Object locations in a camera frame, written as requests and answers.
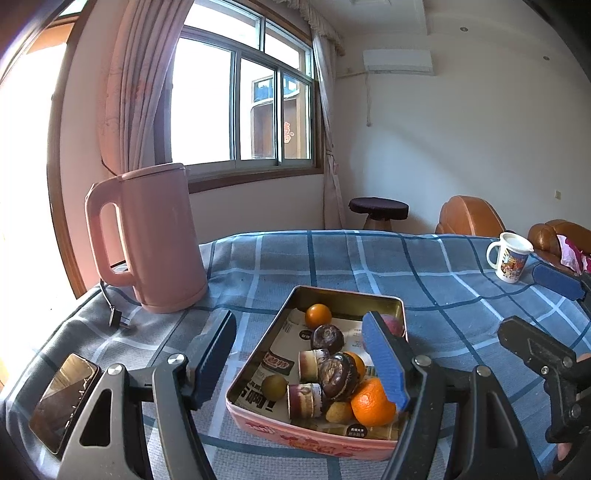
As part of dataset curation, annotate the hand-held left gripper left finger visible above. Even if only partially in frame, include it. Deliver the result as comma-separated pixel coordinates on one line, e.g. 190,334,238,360
55,308,238,480

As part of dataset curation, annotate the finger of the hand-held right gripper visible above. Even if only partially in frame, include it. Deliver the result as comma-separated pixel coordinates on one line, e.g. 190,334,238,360
498,316,585,441
531,263,591,319

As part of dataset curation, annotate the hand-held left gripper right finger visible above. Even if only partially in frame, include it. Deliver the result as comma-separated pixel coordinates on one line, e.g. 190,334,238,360
361,311,539,480

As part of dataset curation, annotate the large orange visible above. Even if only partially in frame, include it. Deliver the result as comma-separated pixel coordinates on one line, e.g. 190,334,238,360
351,378,398,428

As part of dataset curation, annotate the small yellow longan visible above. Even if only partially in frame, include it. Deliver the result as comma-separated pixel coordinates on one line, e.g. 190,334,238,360
325,401,356,424

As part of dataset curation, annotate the small green longan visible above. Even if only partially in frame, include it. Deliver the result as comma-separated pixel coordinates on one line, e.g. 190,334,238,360
261,374,289,396

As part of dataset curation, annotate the pink metal tin box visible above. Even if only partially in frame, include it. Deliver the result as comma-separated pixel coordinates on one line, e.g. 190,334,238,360
225,285,407,462

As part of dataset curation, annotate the person's right hand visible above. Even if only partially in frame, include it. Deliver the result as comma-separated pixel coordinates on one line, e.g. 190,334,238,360
556,352,591,461

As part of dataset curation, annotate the pink peach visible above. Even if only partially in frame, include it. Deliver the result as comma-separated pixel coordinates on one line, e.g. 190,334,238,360
379,314,405,337

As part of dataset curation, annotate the brown leather armchair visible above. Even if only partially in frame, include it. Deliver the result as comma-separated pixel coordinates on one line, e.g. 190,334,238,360
435,195,508,236
527,220,591,266

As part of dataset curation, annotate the white cartoon print mug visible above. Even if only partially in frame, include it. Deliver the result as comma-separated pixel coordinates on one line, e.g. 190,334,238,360
486,232,535,284

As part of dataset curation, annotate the printed paper liner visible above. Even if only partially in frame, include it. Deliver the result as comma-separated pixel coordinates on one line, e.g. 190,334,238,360
233,307,400,439

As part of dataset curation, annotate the blue plaid tablecloth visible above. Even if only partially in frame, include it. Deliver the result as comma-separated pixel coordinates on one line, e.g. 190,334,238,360
0,229,591,480

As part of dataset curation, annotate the pink electric kettle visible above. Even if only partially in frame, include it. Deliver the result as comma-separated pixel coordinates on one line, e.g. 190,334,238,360
84,162,209,315

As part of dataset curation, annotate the dark round stool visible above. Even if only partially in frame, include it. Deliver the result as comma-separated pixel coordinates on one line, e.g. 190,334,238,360
348,197,410,230

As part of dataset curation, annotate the black smartphone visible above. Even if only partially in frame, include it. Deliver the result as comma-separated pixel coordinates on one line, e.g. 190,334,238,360
28,353,101,455

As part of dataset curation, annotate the pale tied curtain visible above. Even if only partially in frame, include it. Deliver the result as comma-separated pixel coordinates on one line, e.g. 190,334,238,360
295,0,345,229

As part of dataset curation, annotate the sliding glass window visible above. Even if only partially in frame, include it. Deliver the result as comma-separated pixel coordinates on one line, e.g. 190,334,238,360
154,0,326,195

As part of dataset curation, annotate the white air conditioner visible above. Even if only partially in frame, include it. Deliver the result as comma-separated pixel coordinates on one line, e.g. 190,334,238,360
362,50,435,75

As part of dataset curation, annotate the pink curtain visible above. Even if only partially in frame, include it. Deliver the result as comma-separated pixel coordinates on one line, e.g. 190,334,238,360
99,0,195,176

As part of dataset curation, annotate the black kettle cable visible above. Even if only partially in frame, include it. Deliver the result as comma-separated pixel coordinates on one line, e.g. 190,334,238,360
99,279,137,333

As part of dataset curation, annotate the brown wooden door frame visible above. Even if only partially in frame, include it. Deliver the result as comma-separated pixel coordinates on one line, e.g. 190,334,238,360
46,0,100,301

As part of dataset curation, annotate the white wall pipe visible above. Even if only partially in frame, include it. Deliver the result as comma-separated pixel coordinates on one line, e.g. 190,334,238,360
337,69,372,126

